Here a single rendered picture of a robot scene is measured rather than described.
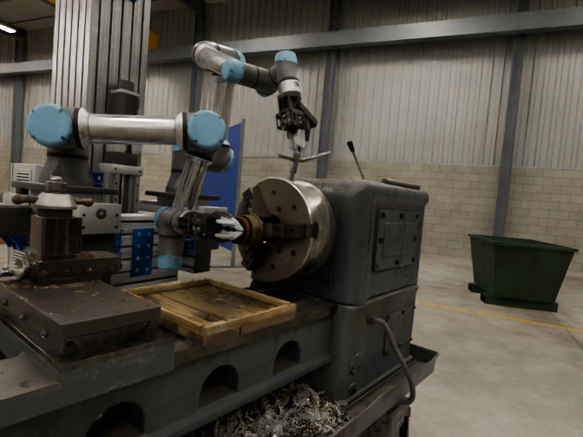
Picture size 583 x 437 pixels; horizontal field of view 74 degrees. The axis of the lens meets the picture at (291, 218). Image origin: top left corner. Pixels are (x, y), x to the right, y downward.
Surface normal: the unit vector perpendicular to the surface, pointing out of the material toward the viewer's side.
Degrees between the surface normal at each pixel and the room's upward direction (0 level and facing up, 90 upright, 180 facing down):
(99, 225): 90
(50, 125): 91
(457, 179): 90
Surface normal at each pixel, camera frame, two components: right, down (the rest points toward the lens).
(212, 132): 0.39, 0.07
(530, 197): -0.40, 0.01
